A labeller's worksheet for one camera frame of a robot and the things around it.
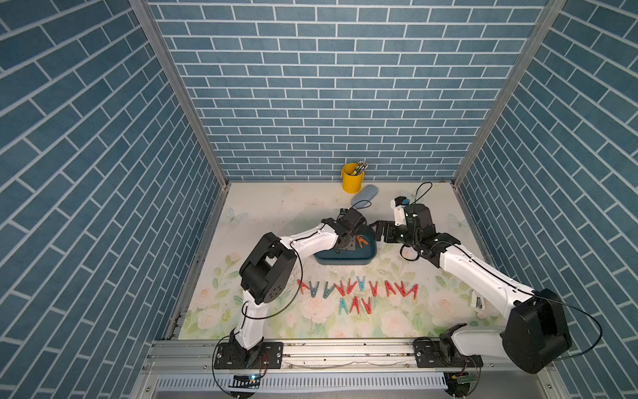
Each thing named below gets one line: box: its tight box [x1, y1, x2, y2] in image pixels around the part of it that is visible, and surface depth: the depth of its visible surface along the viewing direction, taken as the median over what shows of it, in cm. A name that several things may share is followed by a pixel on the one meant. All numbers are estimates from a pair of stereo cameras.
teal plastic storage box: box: [314, 226, 378, 266], surface depth 95 cm
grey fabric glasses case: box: [350, 184, 379, 209], surface depth 117 cm
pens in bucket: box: [350, 160, 369, 176], surface depth 107 cm
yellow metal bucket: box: [340, 162, 365, 194], surface depth 115 cm
